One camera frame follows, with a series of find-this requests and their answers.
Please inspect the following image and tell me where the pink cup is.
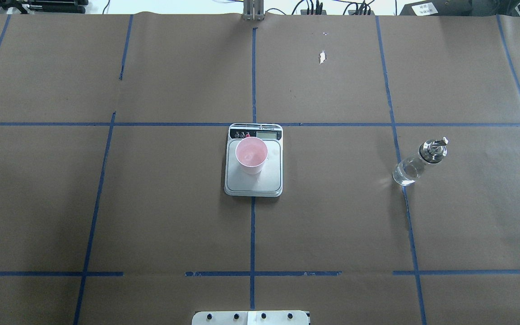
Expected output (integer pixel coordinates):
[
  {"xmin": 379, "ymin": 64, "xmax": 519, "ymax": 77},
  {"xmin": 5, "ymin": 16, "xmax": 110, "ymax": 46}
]
[{"xmin": 235, "ymin": 137, "xmax": 268, "ymax": 175}]

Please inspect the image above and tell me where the clear glass sauce bottle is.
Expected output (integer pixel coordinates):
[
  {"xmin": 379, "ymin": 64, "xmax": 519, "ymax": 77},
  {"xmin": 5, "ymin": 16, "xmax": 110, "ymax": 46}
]
[{"xmin": 392, "ymin": 136, "xmax": 449, "ymax": 187}]

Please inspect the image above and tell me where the silver kitchen scale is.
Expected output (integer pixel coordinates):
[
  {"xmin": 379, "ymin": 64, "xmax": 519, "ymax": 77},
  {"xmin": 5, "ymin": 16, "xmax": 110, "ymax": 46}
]
[{"xmin": 224, "ymin": 123, "xmax": 283, "ymax": 197}]

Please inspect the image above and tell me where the brown paper table cover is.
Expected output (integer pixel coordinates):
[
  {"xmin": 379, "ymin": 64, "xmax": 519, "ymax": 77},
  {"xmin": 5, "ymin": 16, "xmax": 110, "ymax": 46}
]
[{"xmin": 0, "ymin": 12, "xmax": 520, "ymax": 325}]

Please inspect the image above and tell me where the black box with label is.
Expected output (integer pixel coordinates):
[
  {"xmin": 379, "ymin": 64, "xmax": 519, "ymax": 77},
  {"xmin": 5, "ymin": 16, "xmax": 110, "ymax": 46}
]
[{"xmin": 398, "ymin": 0, "xmax": 473, "ymax": 16}]

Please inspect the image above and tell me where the black folded tripod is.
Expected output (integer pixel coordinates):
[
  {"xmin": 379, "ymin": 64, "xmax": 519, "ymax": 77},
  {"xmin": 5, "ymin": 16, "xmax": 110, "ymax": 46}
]
[{"xmin": 0, "ymin": 0, "xmax": 89, "ymax": 14}]

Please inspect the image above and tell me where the aluminium frame post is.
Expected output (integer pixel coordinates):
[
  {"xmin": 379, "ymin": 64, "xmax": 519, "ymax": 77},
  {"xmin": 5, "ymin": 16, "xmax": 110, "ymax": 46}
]
[{"xmin": 242, "ymin": 0, "xmax": 265, "ymax": 21}]

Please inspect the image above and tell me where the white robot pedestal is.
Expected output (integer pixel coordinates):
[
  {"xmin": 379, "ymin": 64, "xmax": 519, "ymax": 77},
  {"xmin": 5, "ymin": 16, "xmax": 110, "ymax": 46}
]
[{"xmin": 191, "ymin": 310, "xmax": 311, "ymax": 325}]

